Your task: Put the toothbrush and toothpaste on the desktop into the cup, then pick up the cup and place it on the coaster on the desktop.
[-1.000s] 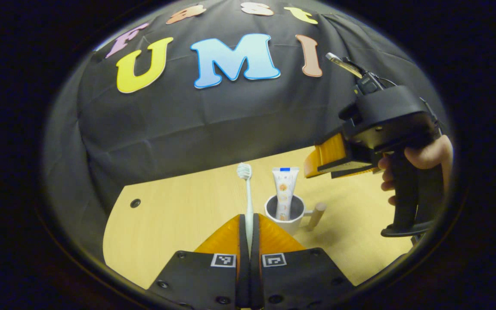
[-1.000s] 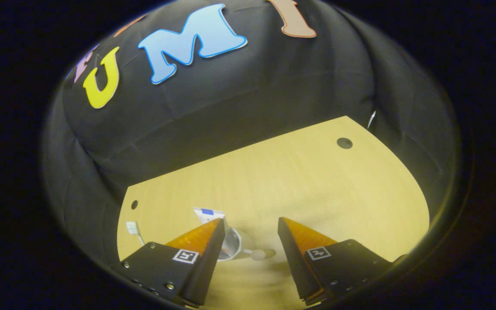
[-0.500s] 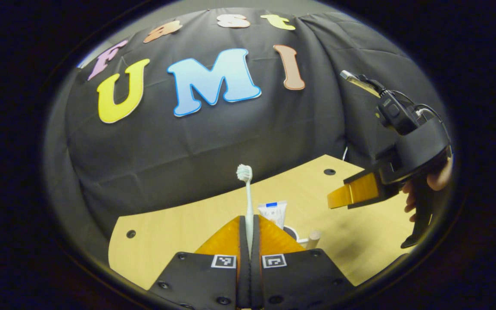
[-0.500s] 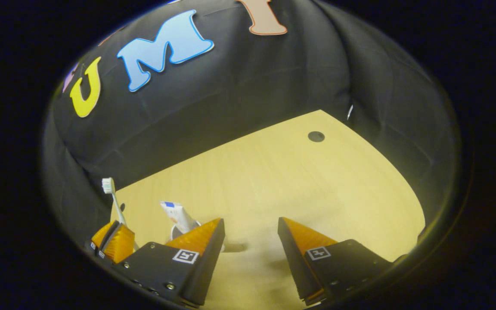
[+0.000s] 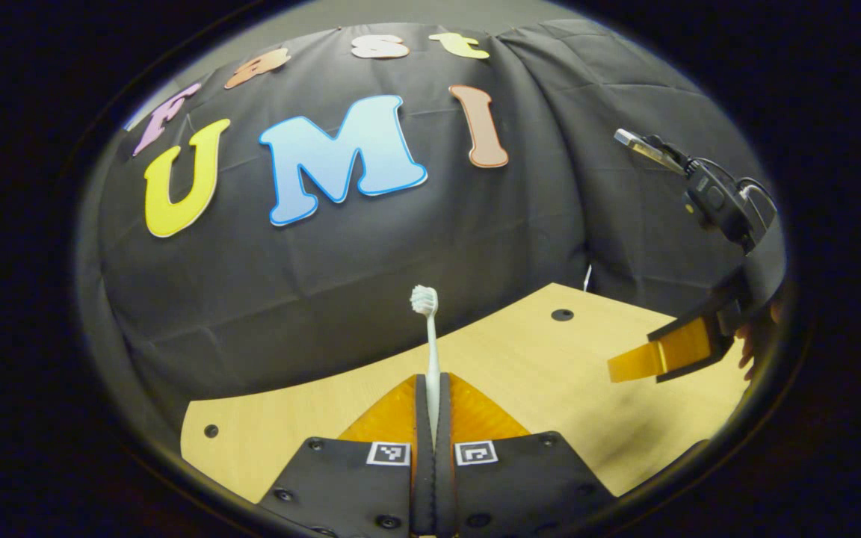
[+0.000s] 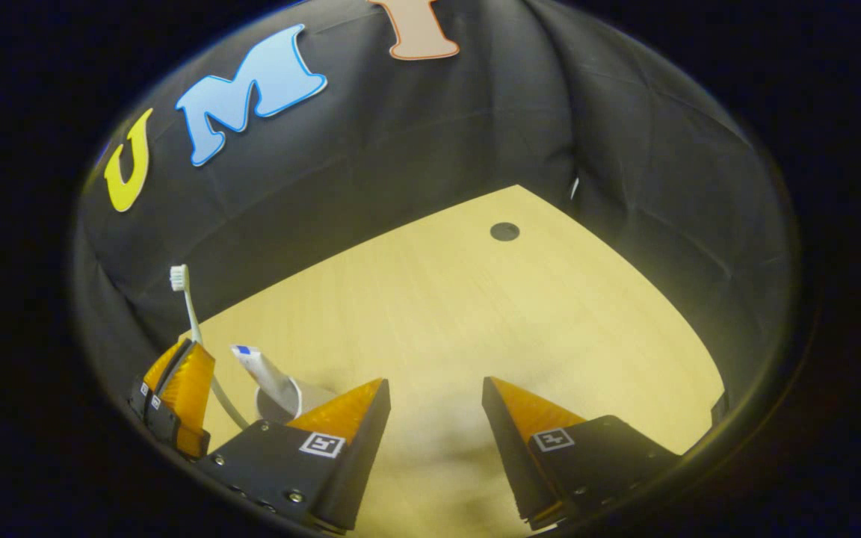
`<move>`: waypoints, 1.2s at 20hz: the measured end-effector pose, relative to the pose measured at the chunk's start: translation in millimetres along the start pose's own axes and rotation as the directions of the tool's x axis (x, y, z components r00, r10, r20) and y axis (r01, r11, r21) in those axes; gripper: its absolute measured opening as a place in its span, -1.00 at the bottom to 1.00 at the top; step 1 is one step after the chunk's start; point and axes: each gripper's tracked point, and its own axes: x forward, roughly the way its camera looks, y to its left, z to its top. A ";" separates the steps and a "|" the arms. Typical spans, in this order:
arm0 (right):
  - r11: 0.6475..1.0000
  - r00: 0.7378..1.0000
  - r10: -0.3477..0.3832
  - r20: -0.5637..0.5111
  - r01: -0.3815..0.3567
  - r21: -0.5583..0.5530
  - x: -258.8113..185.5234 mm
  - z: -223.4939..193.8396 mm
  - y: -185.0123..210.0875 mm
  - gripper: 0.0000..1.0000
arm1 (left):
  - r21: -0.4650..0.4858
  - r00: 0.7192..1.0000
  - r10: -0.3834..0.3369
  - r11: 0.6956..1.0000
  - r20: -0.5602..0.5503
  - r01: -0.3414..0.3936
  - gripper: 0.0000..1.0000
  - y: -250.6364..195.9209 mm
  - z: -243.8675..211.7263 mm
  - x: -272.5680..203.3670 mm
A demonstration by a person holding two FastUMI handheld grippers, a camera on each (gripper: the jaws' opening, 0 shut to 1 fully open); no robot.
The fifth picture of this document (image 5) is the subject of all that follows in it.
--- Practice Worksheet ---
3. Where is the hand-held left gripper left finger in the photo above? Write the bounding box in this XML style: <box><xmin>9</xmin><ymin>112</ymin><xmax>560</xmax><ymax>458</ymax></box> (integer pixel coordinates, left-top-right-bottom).
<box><xmin>257</xmin><ymin>374</ymin><xmax>433</xmax><ymax>538</ymax></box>

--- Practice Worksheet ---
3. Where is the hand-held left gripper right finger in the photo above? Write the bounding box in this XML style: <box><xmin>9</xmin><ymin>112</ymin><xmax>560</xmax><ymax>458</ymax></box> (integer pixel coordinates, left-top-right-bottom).
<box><xmin>434</xmin><ymin>372</ymin><xmax>617</xmax><ymax>538</ymax></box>

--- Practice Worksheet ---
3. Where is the white toothbrush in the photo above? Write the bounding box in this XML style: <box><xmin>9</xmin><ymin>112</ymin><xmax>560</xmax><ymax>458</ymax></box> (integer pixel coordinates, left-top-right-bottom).
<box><xmin>410</xmin><ymin>285</ymin><xmax>442</xmax><ymax>442</ymax></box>

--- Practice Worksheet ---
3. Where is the black backdrop cloth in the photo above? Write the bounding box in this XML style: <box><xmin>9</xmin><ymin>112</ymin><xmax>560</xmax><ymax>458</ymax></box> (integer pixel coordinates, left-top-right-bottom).
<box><xmin>79</xmin><ymin>19</ymin><xmax>783</xmax><ymax>449</ymax></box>

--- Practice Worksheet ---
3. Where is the black cable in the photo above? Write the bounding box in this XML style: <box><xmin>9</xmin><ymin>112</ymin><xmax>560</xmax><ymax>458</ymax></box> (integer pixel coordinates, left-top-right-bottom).
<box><xmin>735</xmin><ymin>177</ymin><xmax>777</xmax><ymax>217</ymax></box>

